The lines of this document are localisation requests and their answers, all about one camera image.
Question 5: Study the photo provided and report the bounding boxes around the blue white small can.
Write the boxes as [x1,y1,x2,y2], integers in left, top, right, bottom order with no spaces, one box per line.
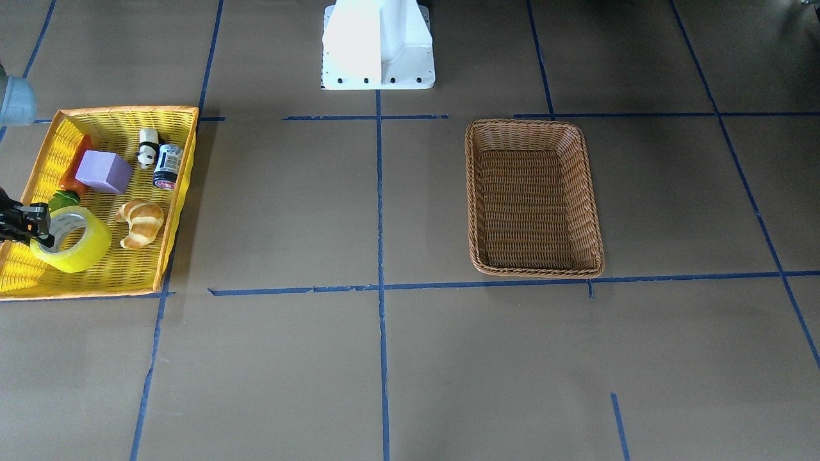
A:
[152,143,184,190]

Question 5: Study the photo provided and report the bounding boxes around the panda toy figure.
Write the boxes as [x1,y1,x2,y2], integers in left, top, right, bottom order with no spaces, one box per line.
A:
[137,127,160,170]

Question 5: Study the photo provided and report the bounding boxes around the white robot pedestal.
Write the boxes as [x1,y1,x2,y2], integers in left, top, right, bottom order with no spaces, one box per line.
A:
[320,1,436,91]

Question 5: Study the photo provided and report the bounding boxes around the yellow tape roll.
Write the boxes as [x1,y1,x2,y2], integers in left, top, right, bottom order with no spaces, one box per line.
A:
[30,206,112,273]

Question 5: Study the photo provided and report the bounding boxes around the purple foam block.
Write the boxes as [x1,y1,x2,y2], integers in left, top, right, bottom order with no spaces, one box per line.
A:
[74,150,134,195]

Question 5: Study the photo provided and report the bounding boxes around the brown wicker basket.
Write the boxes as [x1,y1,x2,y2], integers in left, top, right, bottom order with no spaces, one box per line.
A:
[464,118,605,279]

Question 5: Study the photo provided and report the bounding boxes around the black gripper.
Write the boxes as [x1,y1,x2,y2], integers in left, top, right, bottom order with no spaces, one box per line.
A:
[1,188,55,248]

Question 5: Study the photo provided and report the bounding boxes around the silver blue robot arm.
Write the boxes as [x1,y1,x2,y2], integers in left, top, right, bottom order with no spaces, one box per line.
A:
[1,67,55,247]

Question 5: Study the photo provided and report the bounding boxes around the yellow plastic basket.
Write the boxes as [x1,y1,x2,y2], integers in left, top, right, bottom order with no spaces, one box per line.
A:
[1,105,199,301]

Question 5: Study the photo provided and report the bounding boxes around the toy croissant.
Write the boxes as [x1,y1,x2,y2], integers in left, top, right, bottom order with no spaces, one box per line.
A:
[115,199,165,249]

